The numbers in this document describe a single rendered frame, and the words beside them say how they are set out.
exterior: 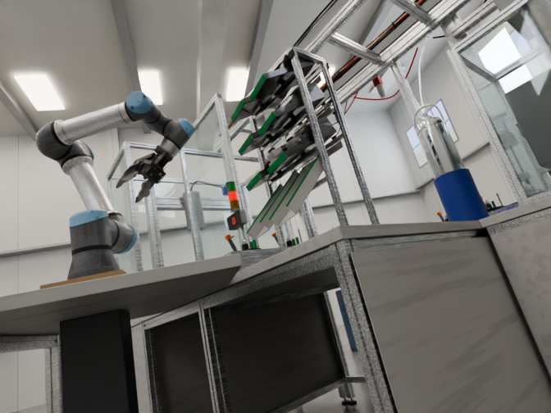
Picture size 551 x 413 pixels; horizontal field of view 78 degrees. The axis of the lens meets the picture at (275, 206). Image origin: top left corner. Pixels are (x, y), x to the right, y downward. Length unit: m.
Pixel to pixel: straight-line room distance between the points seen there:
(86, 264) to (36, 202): 9.67
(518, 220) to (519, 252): 0.11
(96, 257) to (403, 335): 0.90
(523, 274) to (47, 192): 10.50
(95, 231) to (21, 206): 9.72
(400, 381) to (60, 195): 10.33
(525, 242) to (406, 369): 0.69
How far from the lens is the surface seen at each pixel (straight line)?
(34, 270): 10.32
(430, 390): 0.86
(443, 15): 2.29
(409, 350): 0.82
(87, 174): 1.50
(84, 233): 1.23
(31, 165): 11.34
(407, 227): 0.95
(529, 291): 1.36
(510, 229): 1.35
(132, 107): 1.30
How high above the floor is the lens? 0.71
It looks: 17 degrees up
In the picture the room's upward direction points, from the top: 13 degrees counter-clockwise
